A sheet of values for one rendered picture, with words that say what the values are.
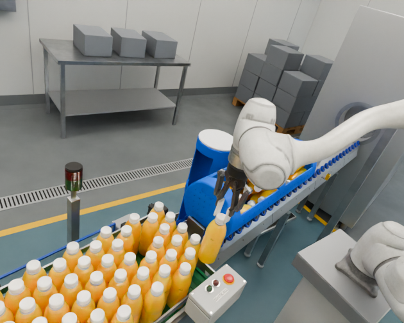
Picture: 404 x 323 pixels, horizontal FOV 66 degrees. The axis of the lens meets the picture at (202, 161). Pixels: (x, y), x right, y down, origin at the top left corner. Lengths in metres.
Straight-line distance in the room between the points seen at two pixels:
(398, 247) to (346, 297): 0.27
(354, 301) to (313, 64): 4.18
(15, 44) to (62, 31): 0.54
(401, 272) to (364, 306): 0.25
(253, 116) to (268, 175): 0.20
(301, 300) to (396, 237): 0.52
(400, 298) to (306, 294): 0.45
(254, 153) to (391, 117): 0.43
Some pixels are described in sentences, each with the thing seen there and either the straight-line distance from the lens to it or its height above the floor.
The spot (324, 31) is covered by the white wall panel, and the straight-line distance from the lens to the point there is 7.08.
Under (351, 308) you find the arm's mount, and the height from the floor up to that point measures 1.06.
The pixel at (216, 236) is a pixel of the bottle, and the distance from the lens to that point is 1.12.
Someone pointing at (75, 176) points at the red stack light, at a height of 1.23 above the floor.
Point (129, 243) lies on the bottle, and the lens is 1.25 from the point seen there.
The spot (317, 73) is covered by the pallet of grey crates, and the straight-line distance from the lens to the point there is 5.15.
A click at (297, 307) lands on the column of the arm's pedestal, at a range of 1.66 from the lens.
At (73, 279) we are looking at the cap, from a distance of 1.09.
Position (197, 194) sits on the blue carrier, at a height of 1.14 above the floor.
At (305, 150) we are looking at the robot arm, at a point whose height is 1.69.
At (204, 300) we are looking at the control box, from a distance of 1.11.
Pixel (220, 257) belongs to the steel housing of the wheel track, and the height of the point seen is 0.88.
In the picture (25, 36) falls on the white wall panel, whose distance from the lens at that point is 4.27.
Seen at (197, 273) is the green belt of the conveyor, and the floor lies 0.90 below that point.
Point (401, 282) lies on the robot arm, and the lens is 1.26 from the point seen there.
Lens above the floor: 2.00
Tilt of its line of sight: 32 degrees down
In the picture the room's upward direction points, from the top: 15 degrees clockwise
